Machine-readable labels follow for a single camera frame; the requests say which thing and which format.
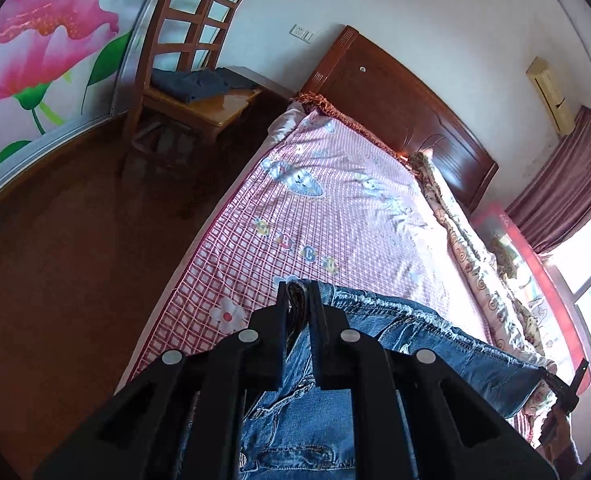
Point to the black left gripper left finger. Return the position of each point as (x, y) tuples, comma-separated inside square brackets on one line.
[(181, 417)]

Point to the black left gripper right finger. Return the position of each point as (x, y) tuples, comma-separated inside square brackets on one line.
[(428, 401)]

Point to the blue denim jeans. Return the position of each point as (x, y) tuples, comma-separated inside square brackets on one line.
[(301, 431)]

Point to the floral patterned quilt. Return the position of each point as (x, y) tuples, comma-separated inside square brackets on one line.
[(512, 327)]

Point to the mauve window curtain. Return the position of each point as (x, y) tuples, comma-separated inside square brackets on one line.
[(557, 202)]

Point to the pink checkered cartoon bedsheet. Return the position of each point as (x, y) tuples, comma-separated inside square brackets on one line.
[(318, 201)]

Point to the dark folded clothes on chair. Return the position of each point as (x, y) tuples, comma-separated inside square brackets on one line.
[(199, 85)]

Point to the dark wooden headboard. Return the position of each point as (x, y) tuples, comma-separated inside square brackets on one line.
[(367, 84)]

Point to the floral sliding wardrobe door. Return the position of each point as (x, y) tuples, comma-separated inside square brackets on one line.
[(59, 62)]

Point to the brown wooden chair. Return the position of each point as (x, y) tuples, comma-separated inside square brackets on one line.
[(183, 36)]

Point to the beige wall air conditioner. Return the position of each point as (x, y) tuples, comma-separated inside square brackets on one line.
[(545, 83)]

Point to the white wall switch plate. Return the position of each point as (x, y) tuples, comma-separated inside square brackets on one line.
[(302, 33)]

